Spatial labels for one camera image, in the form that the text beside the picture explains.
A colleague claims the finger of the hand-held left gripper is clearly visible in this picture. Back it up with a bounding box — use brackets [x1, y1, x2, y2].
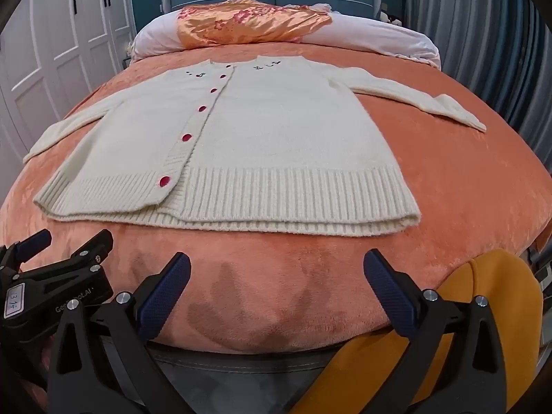
[65, 228, 114, 277]
[0, 229, 52, 274]

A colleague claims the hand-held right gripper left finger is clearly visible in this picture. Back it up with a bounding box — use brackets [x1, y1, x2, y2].
[47, 251, 193, 414]

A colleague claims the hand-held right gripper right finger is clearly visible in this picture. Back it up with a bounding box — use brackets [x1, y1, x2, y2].
[363, 249, 507, 414]

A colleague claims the cream knit cardigan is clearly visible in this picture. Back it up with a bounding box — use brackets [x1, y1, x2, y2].
[22, 55, 488, 239]

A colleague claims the orange plush blanket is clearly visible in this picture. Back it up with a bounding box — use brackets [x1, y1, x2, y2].
[0, 47, 552, 354]

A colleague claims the white wardrobe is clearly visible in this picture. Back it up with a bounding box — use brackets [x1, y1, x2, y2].
[0, 0, 139, 173]

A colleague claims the orange floral satin pillow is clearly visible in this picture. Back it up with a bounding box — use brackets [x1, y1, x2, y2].
[176, 0, 333, 49]

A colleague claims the grey pleated curtain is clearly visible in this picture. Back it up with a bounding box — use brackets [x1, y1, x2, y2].
[403, 0, 552, 173]

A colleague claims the white bedside item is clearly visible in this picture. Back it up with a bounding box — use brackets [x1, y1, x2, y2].
[379, 2, 404, 24]

